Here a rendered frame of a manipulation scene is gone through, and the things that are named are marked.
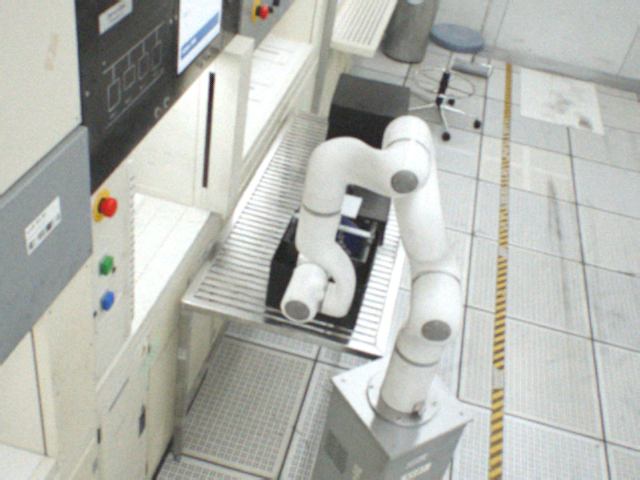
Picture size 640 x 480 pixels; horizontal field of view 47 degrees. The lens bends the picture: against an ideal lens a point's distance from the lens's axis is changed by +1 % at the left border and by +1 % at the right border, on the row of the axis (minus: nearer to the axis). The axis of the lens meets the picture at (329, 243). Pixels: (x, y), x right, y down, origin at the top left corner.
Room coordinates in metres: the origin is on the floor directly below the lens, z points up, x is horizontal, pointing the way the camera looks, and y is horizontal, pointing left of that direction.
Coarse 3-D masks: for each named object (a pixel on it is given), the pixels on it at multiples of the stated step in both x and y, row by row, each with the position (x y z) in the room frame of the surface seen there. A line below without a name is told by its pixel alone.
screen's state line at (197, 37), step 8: (216, 16) 1.72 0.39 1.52; (208, 24) 1.66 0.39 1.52; (216, 24) 1.72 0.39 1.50; (200, 32) 1.61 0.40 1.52; (208, 32) 1.66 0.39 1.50; (192, 40) 1.56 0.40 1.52; (200, 40) 1.61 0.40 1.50; (184, 48) 1.51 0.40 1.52; (192, 48) 1.56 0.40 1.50; (184, 56) 1.51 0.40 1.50
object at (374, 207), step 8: (352, 192) 2.07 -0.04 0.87; (360, 192) 2.09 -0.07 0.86; (368, 192) 2.11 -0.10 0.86; (368, 200) 2.06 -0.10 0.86; (376, 200) 2.07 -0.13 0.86; (384, 200) 2.08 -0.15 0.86; (360, 208) 2.00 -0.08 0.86; (368, 208) 2.01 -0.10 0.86; (376, 208) 2.02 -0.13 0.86; (384, 208) 2.03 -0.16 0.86; (344, 216) 1.96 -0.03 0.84; (360, 216) 1.96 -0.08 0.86; (368, 216) 1.96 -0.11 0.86; (376, 216) 1.97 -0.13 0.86; (384, 216) 1.98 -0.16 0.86; (360, 224) 1.96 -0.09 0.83; (384, 224) 1.96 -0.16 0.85; (384, 232) 1.96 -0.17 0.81
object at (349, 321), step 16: (288, 224) 1.73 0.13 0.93; (368, 256) 1.79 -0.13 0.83; (272, 272) 1.55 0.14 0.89; (288, 272) 1.54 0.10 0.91; (368, 272) 1.79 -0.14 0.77; (272, 288) 1.55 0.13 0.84; (272, 304) 1.55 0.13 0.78; (352, 304) 1.52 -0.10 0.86; (320, 320) 1.53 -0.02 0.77; (336, 320) 1.53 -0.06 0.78; (352, 320) 1.52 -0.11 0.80
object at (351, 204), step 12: (348, 204) 1.68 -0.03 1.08; (360, 204) 1.69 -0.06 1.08; (348, 216) 1.62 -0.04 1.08; (348, 228) 1.67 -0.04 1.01; (372, 228) 1.72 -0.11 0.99; (288, 240) 1.59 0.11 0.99; (372, 240) 1.65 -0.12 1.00; (288, 252) 1.58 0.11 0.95; (360, 252) 1.67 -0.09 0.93; (288, 264) 1.58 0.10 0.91; (360, 264) 1.56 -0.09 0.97; (360, 276) 1.66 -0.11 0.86
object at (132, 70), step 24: (168, 0) 1.41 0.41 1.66; (144, 24) 1.29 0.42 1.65; (120, 48) 1.19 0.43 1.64; (144, 48) 1.29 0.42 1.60; (120, 72) 1.18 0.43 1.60; (144, 72) 1.29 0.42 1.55; (120, 96) 1.18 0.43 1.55; (144, 96) 1.29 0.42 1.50; (120, 120) 1.18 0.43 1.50; (96, 216) 1.08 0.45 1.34
